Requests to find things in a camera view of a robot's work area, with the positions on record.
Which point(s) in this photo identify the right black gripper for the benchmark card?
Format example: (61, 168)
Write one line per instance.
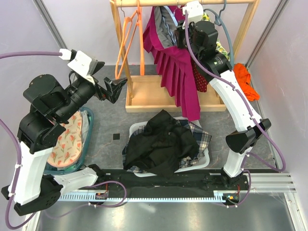
(179, 31)

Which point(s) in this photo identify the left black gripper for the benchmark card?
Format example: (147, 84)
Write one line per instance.
(114, 86)

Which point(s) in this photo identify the light blue hanger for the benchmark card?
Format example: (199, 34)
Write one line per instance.
(170, 23)

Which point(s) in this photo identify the magenta pleated skirt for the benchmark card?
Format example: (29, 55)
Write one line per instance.
(173, 64)

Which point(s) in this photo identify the orange hanger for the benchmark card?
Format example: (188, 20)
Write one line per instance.
(127, 26)
(139, 24)

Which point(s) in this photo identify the black pleated skirt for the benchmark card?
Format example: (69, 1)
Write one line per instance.
(160, 148)

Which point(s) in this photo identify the navy plaid skirt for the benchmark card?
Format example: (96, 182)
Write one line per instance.
(197, 139)

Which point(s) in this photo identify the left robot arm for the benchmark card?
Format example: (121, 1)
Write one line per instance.
(51, 107)

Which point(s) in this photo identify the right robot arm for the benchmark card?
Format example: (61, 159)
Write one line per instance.
(201, 40)

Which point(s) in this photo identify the blue grey hanger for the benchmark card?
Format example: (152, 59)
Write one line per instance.
(219, 22)

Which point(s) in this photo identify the lemon print skirt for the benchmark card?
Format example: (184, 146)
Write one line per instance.
(219, 48)

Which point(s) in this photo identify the red polka dot skirt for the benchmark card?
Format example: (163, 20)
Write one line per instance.
(200, 81)

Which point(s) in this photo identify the wooden clothes rack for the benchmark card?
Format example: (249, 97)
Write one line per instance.
(144, 93)

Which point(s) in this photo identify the teal laundry basket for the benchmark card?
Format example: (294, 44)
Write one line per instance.
(86, 131)

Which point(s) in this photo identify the small black square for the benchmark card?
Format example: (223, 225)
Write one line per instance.
(116, 136)

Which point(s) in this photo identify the orange cloth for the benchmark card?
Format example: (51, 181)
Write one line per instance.
(243, 78)

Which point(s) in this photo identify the tulip print cloth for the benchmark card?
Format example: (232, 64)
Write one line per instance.
(68, 147)

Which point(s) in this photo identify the white perforated basket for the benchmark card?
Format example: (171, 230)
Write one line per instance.
(204, 158)

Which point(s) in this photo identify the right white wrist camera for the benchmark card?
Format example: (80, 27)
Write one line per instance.
(193, 10)

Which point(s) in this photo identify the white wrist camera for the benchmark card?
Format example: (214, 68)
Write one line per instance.
(80, 63)
(193, 10)

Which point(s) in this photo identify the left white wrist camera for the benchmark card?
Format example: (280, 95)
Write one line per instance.
(80, 63)

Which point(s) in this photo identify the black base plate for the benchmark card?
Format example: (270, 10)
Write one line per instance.
(200, 182)

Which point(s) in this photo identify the white cable duct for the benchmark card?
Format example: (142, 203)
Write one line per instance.
(92, 196)

